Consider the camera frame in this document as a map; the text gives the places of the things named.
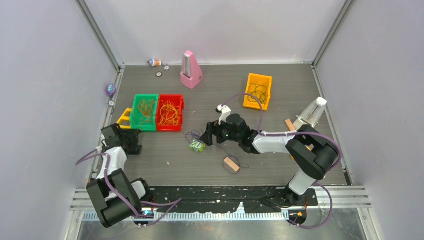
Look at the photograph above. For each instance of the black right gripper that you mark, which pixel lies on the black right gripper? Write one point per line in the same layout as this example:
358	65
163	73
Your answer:
212	127

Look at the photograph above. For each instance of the white metronome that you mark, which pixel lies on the white metronome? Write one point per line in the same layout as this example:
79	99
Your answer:
312	114

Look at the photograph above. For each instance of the yellow triangle stand left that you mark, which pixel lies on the yellow triangle stand left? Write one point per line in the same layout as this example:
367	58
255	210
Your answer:
124	119

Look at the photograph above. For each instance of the wooden block near metronome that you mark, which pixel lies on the wooden block near metronome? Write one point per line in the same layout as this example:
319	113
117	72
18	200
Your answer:
290	125

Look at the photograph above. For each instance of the small clown figurine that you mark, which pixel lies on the small clown figurine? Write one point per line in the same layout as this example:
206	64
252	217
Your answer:
154	63

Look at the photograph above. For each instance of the pink metronome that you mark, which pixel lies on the pink metronome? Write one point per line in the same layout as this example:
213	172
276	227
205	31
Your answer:
191	73

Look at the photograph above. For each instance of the purple round toy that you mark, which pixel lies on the purple round toy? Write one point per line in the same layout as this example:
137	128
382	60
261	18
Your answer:
110	90

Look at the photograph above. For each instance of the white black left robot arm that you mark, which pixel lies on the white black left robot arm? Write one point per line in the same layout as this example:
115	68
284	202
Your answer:
113	196

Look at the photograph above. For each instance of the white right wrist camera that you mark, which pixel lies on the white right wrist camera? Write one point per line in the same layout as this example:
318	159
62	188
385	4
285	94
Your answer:
224	112

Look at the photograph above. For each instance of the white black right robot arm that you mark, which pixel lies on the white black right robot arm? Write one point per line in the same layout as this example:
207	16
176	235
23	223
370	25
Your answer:
315	154

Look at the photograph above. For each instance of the wooden block near front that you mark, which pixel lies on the wooden block near front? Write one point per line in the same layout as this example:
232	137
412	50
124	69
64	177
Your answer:
231	164

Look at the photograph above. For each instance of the green plastic bin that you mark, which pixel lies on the green plastic bin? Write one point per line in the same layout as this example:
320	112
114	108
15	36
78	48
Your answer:
143	112

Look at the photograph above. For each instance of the red plastic bin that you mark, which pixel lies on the red plastic bin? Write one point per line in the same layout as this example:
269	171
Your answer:
169	114

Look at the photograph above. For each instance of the orange plastic bin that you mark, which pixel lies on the orange plastic bin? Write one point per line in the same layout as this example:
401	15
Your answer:
259	89

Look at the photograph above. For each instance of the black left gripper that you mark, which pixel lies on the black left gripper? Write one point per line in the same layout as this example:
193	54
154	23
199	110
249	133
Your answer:
133	136

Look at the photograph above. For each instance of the green owl toy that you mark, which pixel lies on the green owl toy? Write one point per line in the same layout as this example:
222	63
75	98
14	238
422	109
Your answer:
197	145

